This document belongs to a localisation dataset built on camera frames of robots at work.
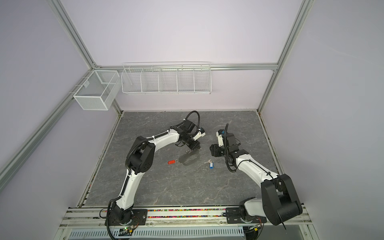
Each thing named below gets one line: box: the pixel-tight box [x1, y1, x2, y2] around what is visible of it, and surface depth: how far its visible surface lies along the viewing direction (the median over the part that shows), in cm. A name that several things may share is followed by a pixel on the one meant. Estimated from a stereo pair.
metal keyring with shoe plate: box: [179, 150, 200, 166], surface depth 98 cm
